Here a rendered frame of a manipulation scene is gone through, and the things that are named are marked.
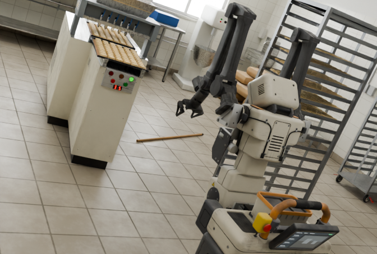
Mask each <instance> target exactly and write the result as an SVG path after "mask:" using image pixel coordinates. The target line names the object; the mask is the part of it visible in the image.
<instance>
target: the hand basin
mask: <svg viewBox="0 0 377 254"><path fill-rule="evenodd" d="M267 31H268V29H266V28H263V27H262V28H261V30H260V33H259V36H258V37H259V38H261V39H264V38H265V35H266V32H267ZM292 32H293V31H291V30H288V29H287V30H286V33H285V36H288V37H291V35H292ZM271 40H272V38H270V37H267V39H266V41H265V43H264V46H263V48H262V51H259V50H256V49H252V48H249V47H247V49H246V51H245V54H244V56H243V57H244V58H246V59H248V60H249V61H251V62H253V63H254V64H256V65H257V66H256V68H258V67H259V66H260V65H261V63H262V61H263V59H264V56H265V53H266V51H267V49H268V47H269V44H270V42H271ZM291 44H292V43H290V42H288V41H286V40H284V39H282V42H281V43H280V42H278V41H277V42H276V45H278V46H281V47H284V48H287V49H290V48H291ZM278 52H279V50H277V49H274V48H273V51H272V53H271V56H275V57H277V55H278ZM273 63H274V61H273V60H271V59H269V60H268V62H267V64H266V66H269V67H272V65H273Z"/></svg>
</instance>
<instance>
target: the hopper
mask: <svg viewBox="0 0 377 254"><path fill-rule="evenodd" d="M96 2H98V3H101V4H103V5H106V6H109V7H112V8H115V9H118V10H120V11H123V12H127V13H130V14H132V15H135V16H138V17H141V18H144V19H147V18H148V17H149V16H150V15H151V14H152V13H153V12H154V11H155V10H156V9H157V6H155V5H154V4H152V3H151V2H149V1H146V0H96Z"/></svg>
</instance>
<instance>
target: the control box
mask: <svg viewBox="0 0 377 254"><path fill-rule="evenodd" d="M111 71H112V72H113V75H109V72H111ZM120 75H123V78H120V77H119V76H120ZM130 77H133V78H134V80H133V81H130ZM111 79H114V80H115V82H114V83H111ZM136 80H137V76H134V75H131V74H128V73H124V72H121V71H117V70H114V69H111V68H106V70H105V73H104V76H103V79H102V83H101V85H102V86H105V87H109V88H111V89H114V86H115V85H117V87H116V86H115V87H116V89H115V90H119V89H118V88H120V87H121V89H120V91H123V92H126V93H130V94H132V91H133V89H134V86H135V83H136ZM124 83H127V86H126V87H125V86H124V85H123V84H124Z"/></svg>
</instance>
